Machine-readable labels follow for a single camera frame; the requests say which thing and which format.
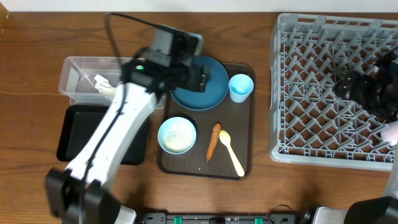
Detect light blue cup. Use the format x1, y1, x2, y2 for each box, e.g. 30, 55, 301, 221
229, 74, 254, 103

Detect pink white cup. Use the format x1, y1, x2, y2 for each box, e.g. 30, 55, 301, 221
381, 121, 398, 146

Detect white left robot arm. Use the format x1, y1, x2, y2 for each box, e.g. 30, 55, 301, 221
45, 24, 210, 223

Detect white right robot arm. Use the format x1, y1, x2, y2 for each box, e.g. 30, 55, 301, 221
299, 49, 397, 224

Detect grey dishwasher rack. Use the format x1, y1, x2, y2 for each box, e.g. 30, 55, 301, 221
269, 13, 397, 171

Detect dark blue plate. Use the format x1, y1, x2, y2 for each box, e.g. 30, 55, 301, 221
171, 56, 229, 110

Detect orange carrot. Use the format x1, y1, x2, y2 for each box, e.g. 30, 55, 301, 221
206, 123, 221, 162

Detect light blue bowl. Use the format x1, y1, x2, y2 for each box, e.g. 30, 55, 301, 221
157, 117, 197, 155

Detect dark brown serving tray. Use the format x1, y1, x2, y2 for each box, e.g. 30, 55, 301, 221
157, 62, 257, 180

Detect cream plastic spoon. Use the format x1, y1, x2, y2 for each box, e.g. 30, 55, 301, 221
219, 130, 245, 177

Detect clear plastic bin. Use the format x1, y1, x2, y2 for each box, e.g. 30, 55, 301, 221
58, 55, 165, 109

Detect black plastic bin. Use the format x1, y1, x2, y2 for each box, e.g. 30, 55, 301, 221
56, 104, 150, 166

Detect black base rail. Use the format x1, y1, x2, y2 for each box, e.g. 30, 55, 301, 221
135, 204, 314, 224

